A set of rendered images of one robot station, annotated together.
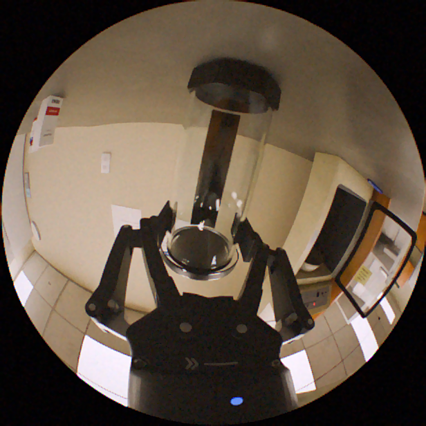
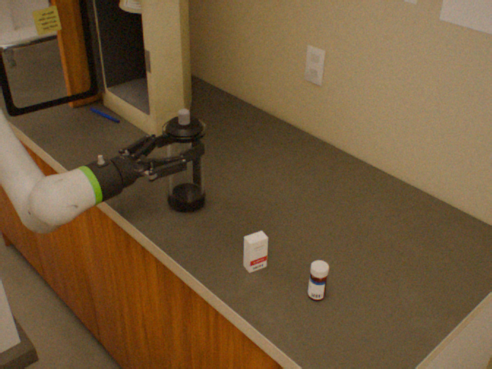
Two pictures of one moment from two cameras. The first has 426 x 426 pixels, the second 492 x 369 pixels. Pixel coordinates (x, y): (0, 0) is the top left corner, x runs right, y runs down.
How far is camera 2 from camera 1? 1.38 m
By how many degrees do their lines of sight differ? 68
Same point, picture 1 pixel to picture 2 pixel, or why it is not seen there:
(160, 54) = (193, 223)
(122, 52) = (195, 233)
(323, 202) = (156, 98)
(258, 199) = (262, 22)
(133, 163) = (438, 117)
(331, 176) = (158, 121)
